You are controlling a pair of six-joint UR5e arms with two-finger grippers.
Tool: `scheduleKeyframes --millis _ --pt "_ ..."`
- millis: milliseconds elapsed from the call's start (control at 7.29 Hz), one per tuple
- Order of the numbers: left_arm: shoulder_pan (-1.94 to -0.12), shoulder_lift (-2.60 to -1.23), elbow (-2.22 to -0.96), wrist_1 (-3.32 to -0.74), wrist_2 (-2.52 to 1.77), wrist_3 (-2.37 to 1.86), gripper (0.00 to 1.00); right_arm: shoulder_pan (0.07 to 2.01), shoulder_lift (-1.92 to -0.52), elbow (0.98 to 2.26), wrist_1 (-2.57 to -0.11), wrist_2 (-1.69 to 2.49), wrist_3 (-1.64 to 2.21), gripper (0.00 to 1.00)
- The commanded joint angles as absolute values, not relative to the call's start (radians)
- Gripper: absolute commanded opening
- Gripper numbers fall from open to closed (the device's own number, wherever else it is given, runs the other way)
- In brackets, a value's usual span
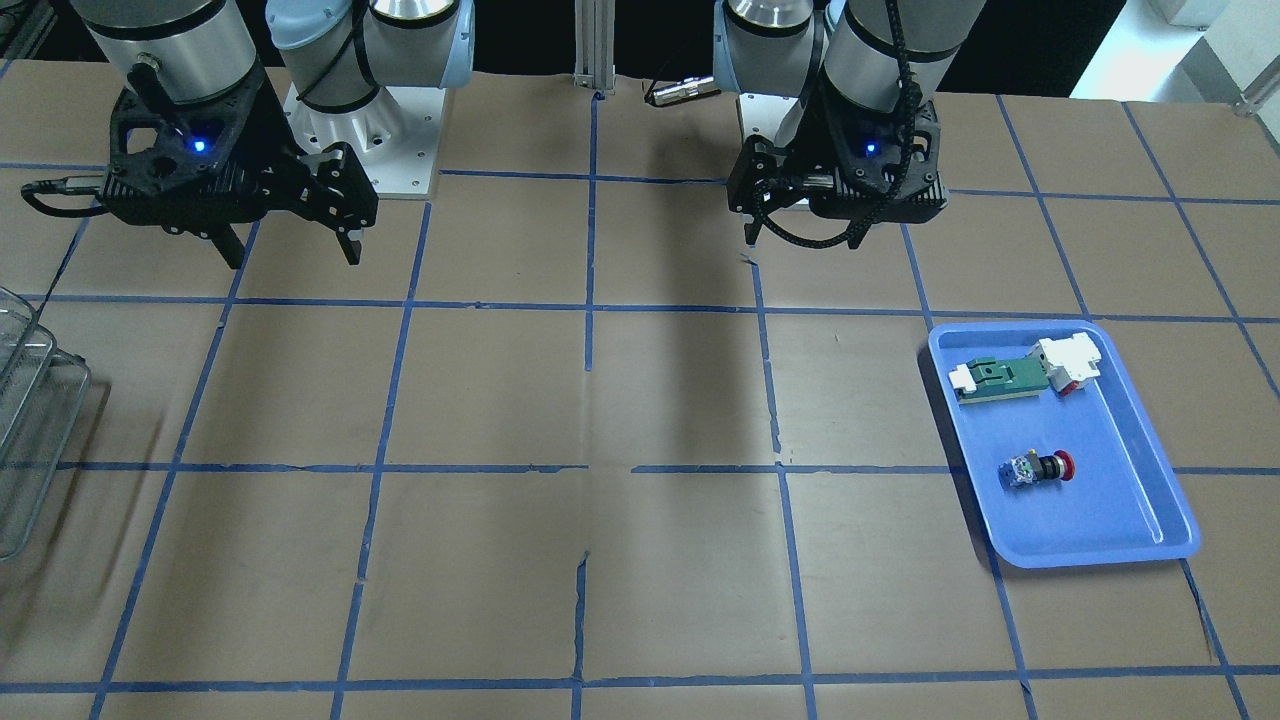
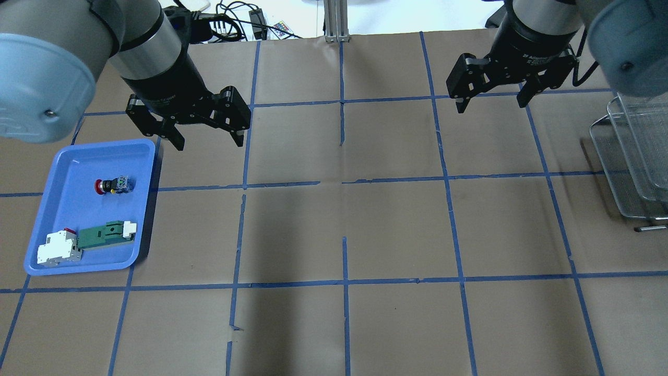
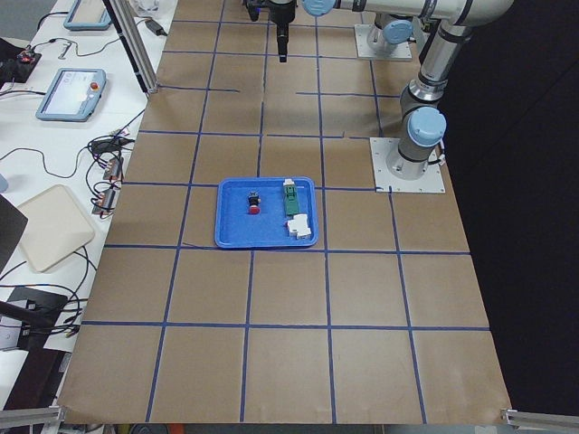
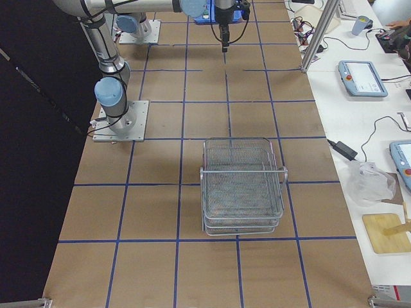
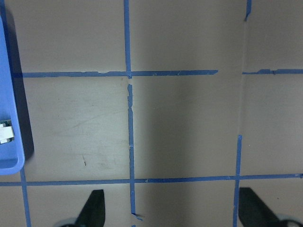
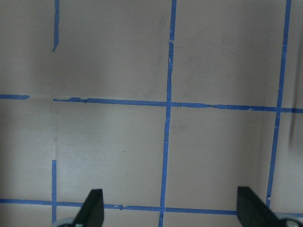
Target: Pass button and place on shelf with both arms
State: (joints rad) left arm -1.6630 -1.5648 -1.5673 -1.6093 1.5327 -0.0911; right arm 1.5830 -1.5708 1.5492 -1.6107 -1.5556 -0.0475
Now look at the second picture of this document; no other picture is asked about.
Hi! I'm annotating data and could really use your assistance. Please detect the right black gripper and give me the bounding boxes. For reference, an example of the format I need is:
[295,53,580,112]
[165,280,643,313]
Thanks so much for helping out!
[446,45,578,114]

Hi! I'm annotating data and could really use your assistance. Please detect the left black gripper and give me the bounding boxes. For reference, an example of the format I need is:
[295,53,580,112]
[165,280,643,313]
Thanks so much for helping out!
[125,84,252,151]

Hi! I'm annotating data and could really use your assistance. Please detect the red emergency stop button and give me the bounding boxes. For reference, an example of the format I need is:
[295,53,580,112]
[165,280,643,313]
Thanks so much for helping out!
[93,175,134,195]

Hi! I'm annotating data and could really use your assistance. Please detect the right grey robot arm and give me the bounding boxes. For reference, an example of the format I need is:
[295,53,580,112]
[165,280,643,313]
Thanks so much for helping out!
[446,1,667,113]

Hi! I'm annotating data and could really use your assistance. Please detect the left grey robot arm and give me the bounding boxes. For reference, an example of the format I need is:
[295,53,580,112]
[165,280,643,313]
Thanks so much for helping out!
[1,1,252,150]

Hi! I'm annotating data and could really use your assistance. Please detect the green terminal block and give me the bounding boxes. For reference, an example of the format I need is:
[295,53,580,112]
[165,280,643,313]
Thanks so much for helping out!
[77,220,138,250]

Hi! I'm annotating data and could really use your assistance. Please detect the blue plastic tray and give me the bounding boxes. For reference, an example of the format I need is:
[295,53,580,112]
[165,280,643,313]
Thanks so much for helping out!
[23,139,160,276]

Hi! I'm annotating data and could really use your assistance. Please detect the white circuit breaker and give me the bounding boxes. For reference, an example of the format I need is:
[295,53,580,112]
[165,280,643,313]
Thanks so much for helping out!
[37,228,82,267]

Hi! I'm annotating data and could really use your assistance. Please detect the black cable bundle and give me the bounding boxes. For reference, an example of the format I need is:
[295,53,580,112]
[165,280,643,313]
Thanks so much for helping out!
[196,0,303,42]

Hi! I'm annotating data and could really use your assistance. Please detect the metal wire mesh shelf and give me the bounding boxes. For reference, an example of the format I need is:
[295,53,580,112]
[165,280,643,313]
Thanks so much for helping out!
[589,93,667,232]

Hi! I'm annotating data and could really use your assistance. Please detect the aluminium frame post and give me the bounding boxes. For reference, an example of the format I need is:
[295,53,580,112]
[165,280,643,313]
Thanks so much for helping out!
[324,0,350,44]

